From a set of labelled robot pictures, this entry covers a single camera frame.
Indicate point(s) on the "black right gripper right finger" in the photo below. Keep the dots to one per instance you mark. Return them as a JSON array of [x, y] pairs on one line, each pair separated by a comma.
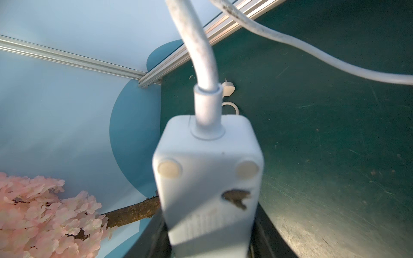
[[266, 241]]

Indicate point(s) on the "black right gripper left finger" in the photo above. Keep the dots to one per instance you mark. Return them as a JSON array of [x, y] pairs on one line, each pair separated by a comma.
[[154, 241]]

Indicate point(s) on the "white power strip with cord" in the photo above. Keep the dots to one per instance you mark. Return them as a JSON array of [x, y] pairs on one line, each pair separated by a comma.
[[324, 139]]

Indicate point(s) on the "white power strip usb ports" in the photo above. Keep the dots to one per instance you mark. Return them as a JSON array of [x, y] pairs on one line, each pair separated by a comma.
[[228, 90]]

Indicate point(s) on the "pink cherry blossom tree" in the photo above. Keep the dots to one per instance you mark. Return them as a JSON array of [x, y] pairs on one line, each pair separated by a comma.
[[36, 223]]

